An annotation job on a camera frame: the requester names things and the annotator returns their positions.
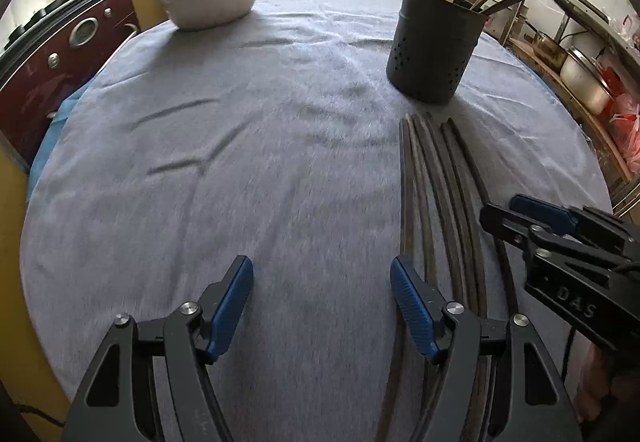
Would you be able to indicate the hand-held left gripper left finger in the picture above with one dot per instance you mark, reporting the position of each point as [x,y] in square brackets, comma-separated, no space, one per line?
[232,302]

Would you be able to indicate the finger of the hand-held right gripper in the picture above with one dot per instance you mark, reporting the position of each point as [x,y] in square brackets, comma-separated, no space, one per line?
[545,214]
[507,224]

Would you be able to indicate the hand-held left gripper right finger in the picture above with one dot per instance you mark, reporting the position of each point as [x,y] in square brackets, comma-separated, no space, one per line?
[412,302]

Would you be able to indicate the pile of dark chopsticks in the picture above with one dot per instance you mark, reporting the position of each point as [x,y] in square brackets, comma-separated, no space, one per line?
[442,202]

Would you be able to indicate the black perforated utensil holder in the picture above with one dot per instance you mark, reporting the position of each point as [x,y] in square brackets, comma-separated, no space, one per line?
[432,51]

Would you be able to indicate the person's right hand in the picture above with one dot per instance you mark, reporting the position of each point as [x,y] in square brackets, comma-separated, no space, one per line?
[595,387]

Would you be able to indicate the wooden storage rack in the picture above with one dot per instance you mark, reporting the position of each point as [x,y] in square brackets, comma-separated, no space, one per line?
[595,131]

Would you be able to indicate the red plastic bag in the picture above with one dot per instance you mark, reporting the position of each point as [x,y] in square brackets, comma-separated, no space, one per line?
[625,121]

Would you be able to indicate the large metal pot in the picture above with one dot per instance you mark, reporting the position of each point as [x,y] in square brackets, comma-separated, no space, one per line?
[585,81]

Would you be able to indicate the grey table cloth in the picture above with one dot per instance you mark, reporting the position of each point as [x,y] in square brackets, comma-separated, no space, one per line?
[225,146]

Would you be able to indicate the small pot with glass lid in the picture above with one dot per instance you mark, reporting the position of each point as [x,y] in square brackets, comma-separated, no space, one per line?
[550,50]

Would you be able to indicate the blue under cloth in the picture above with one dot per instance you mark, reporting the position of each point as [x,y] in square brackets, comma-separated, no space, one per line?
[50,141]

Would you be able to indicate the dark red built-in appliance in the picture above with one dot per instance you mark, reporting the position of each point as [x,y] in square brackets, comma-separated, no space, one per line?
[55,66]

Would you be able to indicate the stack of white bowls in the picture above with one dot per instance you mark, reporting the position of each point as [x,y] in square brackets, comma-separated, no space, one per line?
[210,6]

